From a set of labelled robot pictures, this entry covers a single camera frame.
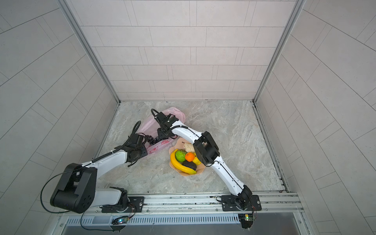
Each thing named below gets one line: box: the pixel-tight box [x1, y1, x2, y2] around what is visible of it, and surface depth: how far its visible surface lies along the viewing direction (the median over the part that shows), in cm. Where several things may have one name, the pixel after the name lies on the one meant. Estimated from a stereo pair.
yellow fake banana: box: [170, 148, 197, 175], surface depth 79 cm
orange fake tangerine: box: [185, 151, 196, 163], surface depth 80 cm
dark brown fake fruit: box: [178, 160, 197, 171], surface depth 80 cm
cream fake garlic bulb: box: [184, 142, 195, 153], surface depth 86 cm
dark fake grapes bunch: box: [144, 134, 163, 145], surface depth 92 cm
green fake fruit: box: [175, 148, 188, 163], surface depth 82 cm
